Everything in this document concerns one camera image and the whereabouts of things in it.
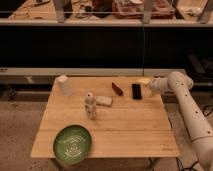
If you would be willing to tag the white paper cup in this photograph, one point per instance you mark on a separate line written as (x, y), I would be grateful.
(64, 85)

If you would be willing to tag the green ceramic bowl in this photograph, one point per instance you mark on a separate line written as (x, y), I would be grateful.
(72, 144)

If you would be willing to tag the red plastic-wrapped bundle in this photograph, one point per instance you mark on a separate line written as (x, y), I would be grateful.
(161, 9)

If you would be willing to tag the beige sponge block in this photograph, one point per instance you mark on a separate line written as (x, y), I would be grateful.
(104, 101)

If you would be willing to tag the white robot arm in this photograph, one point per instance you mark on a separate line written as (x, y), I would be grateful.
(199, 129)

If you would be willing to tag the wooden table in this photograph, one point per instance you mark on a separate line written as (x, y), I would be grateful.
(129, 128)

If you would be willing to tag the brown red oblong object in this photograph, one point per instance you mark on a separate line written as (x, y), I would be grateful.
(117, 89)

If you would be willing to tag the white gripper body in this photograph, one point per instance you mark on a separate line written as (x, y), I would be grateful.
(156, 85)

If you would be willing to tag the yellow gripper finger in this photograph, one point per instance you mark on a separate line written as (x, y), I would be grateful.
(144, 81)

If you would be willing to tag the long shelf bench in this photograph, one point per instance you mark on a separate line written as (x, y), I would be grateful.
(188, 13)

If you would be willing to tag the white figurine bottle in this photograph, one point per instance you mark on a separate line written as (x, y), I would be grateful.
(90, 106)

